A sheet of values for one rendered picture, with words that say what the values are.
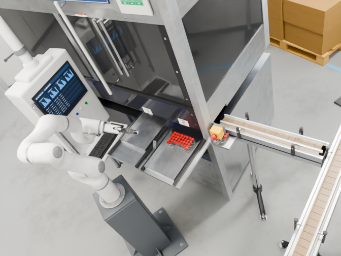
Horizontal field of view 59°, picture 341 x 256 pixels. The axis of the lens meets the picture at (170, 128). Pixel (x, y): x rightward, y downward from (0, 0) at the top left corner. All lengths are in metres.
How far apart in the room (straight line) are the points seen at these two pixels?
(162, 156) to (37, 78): 1.00
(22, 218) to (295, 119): 3.12
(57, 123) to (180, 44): 0.74
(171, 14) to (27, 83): 1.17
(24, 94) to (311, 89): 2.82
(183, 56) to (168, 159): 0.81
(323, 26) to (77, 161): 2.81
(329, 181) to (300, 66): 2.27
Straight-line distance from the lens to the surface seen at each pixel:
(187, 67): 1.63
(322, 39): 3.71
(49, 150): 1.50
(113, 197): 2.07
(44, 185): 3.87
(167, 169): 2.06
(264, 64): 2.62
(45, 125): 1.58
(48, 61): 2.29
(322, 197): 1.80
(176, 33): 1.52
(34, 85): 2.22
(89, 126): 1.88
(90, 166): 1.77
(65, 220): 3.42
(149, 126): 2.36
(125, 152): 2.29
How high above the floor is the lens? 2.52
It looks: 46 degrees down
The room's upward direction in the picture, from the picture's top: 25 degrees counter-clockwise
